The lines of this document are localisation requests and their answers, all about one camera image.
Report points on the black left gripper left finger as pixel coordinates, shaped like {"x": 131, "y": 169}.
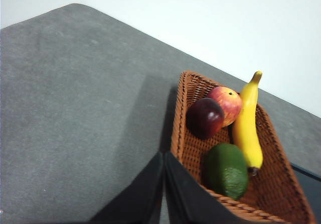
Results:
{"x": 140, "y": 199}

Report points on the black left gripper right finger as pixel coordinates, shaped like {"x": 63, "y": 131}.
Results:
{"x": 185, "y": 201}

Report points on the green avocado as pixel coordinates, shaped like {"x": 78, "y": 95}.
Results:
{"x": 225, "y": 171}

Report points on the dark red plum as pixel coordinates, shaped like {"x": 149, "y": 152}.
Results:
{"x": 203, "y": 118}

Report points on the brown wicker basket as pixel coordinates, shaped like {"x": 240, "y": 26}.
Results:
{"x": 270, "y": 183}

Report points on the yellow banana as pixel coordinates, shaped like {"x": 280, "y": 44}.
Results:
{"x": 247, "y": 133}

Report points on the red yellow apple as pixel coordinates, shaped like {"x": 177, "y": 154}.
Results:
{"x": 230, "y": 103}

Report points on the black rectangular tray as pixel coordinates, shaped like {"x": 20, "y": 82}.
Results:
{"x": 313, "y": 196}

